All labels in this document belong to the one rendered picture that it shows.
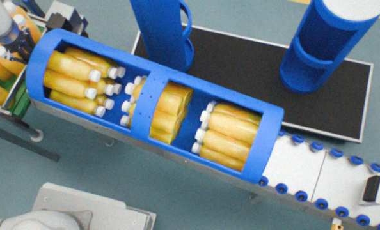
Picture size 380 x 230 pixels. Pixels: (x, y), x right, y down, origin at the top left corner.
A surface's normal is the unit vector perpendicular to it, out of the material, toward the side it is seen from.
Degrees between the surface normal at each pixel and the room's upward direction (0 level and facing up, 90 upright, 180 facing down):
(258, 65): 0
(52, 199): 0
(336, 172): 0
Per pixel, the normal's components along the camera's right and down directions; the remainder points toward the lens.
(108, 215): -0.03, -0.28
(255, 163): -0.27, 0.40
